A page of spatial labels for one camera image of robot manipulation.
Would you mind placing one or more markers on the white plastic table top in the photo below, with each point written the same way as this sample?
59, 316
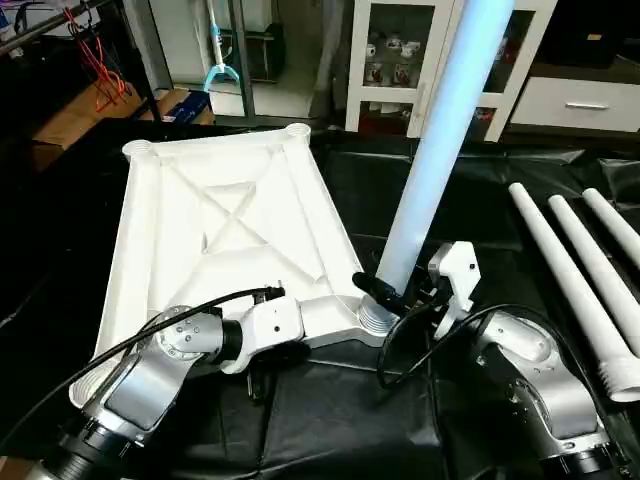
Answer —
220, 220

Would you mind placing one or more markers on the black mat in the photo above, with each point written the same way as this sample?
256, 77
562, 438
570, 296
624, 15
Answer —
340, 420

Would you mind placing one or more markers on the white glass-door cabinet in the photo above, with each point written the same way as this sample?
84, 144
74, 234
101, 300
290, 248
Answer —
410, 60

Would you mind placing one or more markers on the white drawer unit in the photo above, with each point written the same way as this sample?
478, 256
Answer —
580, 103

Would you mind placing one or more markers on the blue box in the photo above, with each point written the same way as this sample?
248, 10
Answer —
190, 108

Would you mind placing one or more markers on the dark metal stand pole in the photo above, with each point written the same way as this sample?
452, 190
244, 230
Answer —
240, 60

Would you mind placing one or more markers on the teal and white pole tool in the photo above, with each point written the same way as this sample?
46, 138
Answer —
218, 45

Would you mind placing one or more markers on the black thin rod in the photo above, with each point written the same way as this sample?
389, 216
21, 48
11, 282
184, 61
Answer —
50, 25

